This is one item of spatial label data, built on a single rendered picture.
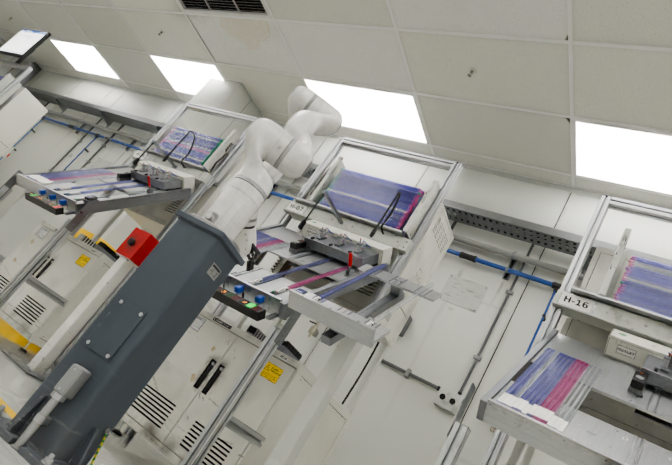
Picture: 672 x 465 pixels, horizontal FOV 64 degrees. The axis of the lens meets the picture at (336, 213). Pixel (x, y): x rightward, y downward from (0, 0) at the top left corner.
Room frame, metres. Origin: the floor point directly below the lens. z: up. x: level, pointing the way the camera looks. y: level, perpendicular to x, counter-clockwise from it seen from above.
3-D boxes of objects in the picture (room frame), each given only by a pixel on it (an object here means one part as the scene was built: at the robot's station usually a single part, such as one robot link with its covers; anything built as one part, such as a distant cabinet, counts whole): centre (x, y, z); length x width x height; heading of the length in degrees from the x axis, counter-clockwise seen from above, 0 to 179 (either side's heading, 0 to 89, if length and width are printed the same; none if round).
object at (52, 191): (3.39, 1.10, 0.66); 1.01 x 0.73 x 1.31; 142
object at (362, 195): (2.52, -0.12, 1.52); 0.51 x 0.13 x 0.27; 52
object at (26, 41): (5.40, 3.66, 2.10); 0.58 x 0.14 x 0.41; 52
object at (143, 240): (2.72, 0.70, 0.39); 0.24 x 0.24 x 0.78; 52
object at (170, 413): (2.65, -0.15, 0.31); 0.70 x 0.65 x 0.62; 52
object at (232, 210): (1.60, 0.27, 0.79); 0.19 x 0.19 x 0.18
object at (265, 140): (1.60, 0.30, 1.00); 0.19 x 0.12 x 0.24; 95
